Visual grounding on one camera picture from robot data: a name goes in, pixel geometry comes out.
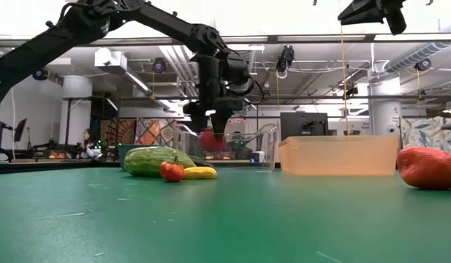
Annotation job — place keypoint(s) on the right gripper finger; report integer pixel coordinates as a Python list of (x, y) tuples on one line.
[(364, 12)]

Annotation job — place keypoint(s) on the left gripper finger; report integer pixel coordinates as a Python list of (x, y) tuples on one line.
[(220, 120), (197, 115)]

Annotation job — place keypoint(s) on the large red strawberry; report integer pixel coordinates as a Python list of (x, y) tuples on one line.
[(208, 143)]

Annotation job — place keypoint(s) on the dark green zucchini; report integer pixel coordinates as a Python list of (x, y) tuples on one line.
[(202, 162)]

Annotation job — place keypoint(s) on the small yellow squash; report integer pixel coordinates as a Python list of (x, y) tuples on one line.
[(201, 172)]

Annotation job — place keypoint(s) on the small red tomato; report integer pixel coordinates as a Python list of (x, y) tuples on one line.
[(172, 172)]

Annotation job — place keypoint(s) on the light green cucumber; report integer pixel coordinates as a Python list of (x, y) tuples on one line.
[(148, 160)]

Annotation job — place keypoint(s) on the long red pepper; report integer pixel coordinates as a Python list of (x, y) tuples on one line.
[(426, 168)]

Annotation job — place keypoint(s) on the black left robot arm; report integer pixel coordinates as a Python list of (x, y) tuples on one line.
[(35, 47)]

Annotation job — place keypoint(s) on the colourful geometric tapestry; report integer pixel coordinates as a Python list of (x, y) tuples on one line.
[(155, 133)]

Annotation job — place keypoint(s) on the clear plastic bin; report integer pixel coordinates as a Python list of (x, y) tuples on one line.
[(269, 146)]

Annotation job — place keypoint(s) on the black computer monitor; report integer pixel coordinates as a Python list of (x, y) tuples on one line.
[(294, 126)]

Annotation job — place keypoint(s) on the black hanging ceiling device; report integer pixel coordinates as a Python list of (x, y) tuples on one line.
[(351, 89), (285, 58)]

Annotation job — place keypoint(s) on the grey-blue plastic bin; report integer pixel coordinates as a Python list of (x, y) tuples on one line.
[(127, 148)]

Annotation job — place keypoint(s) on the orange brown patterned tapestry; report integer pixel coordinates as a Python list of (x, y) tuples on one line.
[(117, 132)]

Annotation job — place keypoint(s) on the black horizontal pipe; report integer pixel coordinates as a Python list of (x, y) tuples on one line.
[(320, 97)]

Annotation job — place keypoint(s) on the green table mat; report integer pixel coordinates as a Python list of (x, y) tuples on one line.
[(225, 219)]

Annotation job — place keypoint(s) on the person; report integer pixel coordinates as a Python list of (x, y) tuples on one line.
[(88, 140)]

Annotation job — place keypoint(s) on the blue leaf pattern tapestry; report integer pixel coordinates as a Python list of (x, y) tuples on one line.
[(422, 133)]

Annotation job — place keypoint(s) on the wooden tray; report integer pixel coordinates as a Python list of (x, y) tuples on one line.
[(338, 157)]

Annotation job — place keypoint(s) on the black tilted monitor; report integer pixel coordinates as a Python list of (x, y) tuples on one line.
[(20, 129)]

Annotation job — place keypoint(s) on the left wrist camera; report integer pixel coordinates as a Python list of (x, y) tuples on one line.
[(243, 75)]

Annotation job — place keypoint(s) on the silver ribbed air duct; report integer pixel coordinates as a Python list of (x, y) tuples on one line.
[(411, 56)]

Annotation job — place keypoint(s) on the silver overhead frame beam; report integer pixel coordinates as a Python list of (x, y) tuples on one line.
[(320, 37)]

